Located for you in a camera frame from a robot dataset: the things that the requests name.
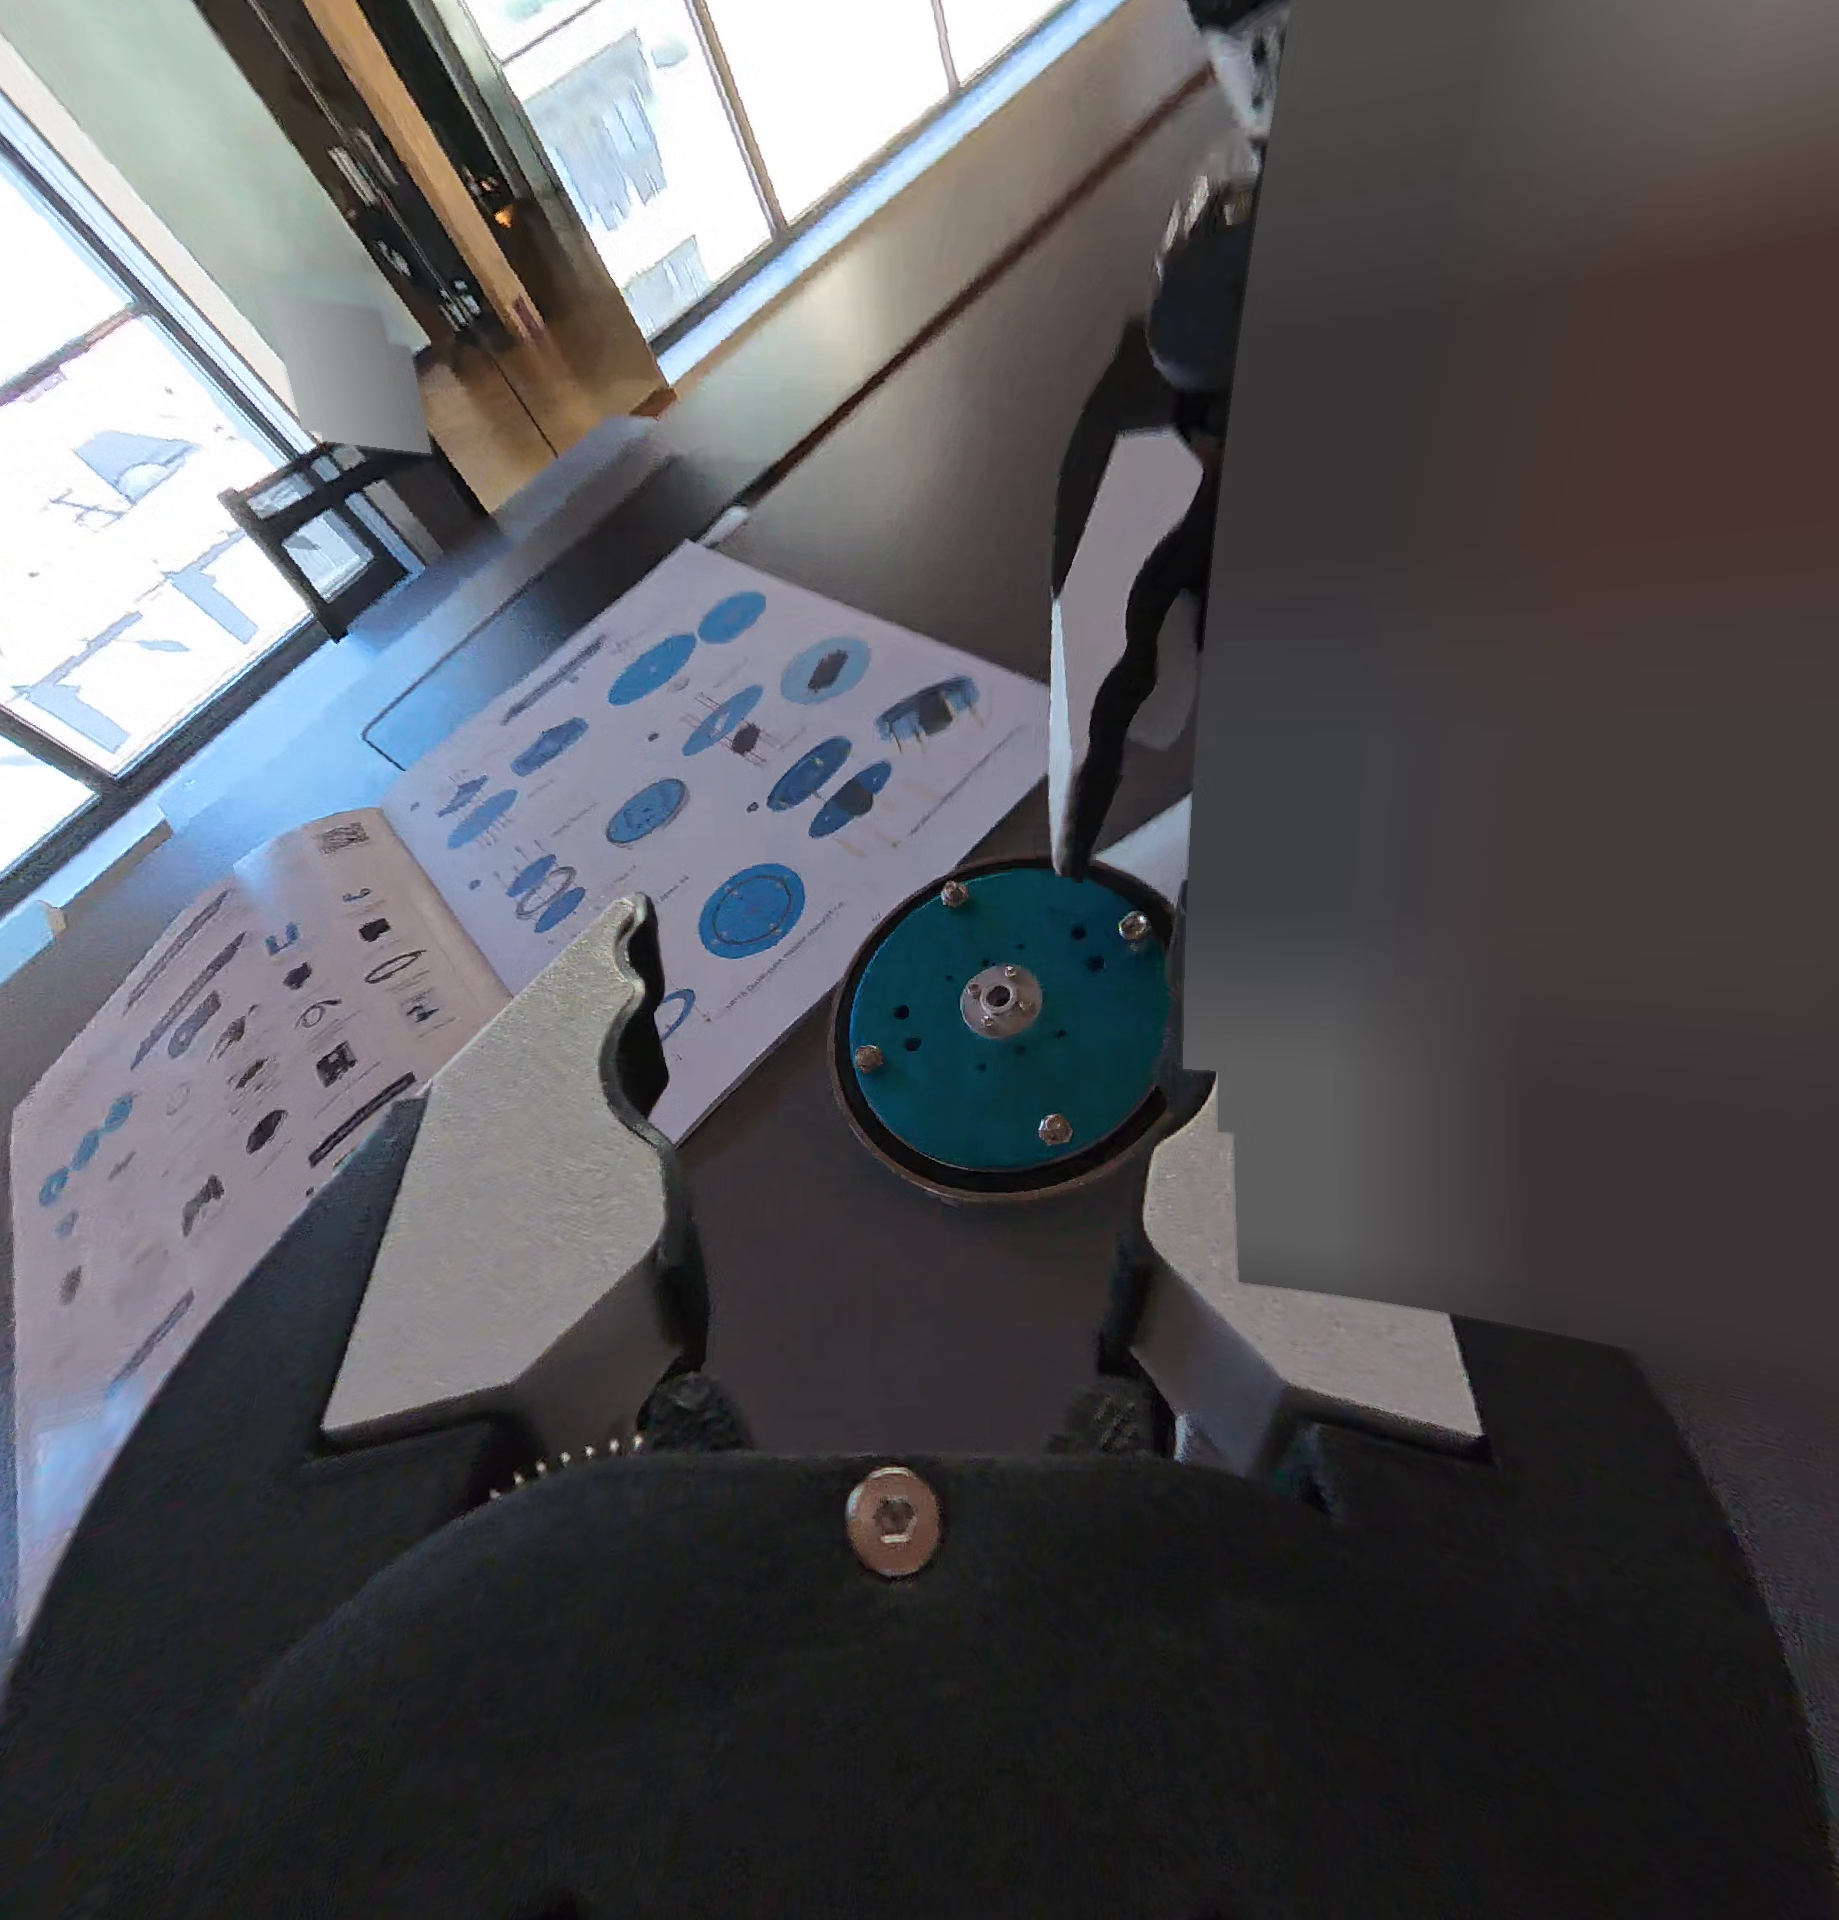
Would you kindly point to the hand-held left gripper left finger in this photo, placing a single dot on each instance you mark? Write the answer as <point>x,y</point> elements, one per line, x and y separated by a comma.
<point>523,1184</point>

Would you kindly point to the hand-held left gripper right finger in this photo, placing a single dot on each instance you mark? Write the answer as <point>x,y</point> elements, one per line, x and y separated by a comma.
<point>1234,1358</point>

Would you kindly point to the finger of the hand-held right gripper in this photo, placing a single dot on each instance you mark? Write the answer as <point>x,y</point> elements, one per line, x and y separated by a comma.
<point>1122,554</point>

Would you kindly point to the blue round disc plate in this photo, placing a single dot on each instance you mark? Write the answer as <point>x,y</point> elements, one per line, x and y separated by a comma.
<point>951,1088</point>

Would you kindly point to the white foam packing piece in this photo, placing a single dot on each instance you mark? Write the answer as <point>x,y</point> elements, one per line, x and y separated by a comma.
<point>1160,840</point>

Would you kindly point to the open instruction manual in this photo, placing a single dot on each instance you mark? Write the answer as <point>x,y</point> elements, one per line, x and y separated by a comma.
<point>591,780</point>

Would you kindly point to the large window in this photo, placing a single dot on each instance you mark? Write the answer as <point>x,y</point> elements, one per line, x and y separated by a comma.
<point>95,494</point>
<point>801,105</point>

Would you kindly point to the black wooden chair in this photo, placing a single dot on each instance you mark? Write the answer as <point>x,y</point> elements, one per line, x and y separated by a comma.
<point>319,524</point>

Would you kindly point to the wooden cabinet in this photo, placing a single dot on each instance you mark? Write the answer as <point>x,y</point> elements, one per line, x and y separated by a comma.
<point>485,271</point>

